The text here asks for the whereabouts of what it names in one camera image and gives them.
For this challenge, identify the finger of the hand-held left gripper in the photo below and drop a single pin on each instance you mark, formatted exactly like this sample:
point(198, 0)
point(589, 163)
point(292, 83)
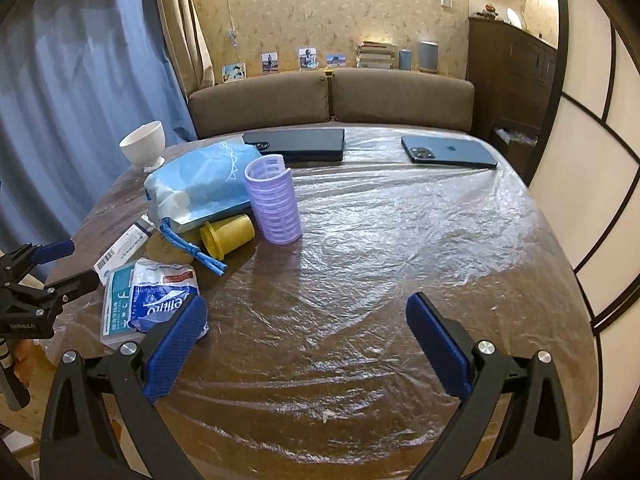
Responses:
point(52, 251)
point(70, 284)

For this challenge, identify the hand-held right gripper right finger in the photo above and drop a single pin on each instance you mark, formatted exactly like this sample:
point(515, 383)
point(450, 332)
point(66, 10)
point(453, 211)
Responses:
point(440, 350)

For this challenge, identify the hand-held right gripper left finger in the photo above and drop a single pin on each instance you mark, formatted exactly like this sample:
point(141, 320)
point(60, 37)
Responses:
point(175, 347)

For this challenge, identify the white barcode box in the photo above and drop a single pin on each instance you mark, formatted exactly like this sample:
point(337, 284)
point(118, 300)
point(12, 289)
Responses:
point(125, 250)

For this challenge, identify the blue plastic bag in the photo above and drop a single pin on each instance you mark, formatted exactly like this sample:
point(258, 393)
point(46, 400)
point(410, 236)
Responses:
point(200, 185)

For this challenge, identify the teal wipes packet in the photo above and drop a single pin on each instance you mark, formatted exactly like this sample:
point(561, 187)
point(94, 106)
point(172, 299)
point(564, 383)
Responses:
point(115, 310)

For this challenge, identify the crumpled white blue packet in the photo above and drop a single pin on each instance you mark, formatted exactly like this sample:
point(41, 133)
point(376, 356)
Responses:
point(160, 290)

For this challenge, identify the yellow round lid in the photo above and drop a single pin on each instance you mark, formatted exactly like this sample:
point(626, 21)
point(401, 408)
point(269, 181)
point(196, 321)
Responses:
point(230, 234)

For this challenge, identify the clear plastic table cover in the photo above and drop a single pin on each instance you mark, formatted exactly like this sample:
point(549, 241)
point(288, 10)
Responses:
point(375, 240)

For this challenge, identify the white ceramic bowl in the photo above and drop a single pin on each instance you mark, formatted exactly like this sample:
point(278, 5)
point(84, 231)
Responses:
point(145, 142)

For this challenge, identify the blue curtain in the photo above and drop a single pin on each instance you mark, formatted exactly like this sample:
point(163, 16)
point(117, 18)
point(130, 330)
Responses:
point(90, 110)

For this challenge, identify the purple hair roller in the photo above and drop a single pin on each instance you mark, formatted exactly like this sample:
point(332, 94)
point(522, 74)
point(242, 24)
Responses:
point(275, 205)

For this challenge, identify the dark blue smartphone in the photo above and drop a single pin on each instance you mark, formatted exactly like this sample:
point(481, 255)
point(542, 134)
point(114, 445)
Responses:
point(450, 152)

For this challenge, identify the dark bin with plastic liner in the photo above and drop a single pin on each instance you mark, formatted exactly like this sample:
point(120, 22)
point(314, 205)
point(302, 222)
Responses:
point(515, 145)

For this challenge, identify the black flat tablet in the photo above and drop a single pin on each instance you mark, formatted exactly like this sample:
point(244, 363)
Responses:
point(300, 144)

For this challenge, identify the white panel room divider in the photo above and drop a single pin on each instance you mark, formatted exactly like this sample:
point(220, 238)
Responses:
point(600, 160)

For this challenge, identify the small standing photo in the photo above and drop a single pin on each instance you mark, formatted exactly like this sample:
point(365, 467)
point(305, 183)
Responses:
point(270, 63)
point(308, 59)
point(234, 73)
point(335, 60)

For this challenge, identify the beige curtain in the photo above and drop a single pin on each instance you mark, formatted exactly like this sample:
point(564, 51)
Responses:
point(182, 25)

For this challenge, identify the dark wooden cabinet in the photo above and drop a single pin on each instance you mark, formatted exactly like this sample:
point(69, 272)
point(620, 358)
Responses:
point(510, 70)

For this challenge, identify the blue cylindrical cup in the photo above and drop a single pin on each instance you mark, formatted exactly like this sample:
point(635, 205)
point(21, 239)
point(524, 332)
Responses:
point(405, 60)

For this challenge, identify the grey cylindrical speaker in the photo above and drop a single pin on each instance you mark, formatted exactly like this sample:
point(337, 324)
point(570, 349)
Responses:
point(428, 56)

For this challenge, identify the stack of books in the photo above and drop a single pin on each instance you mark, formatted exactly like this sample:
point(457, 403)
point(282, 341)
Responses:
point(376, 55)

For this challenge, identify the small figurine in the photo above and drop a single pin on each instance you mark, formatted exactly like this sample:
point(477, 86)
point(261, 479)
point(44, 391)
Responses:
point(489, 12)

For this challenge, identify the white round plate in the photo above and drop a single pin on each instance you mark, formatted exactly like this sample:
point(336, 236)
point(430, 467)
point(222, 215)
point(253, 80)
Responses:
point(512, 15)

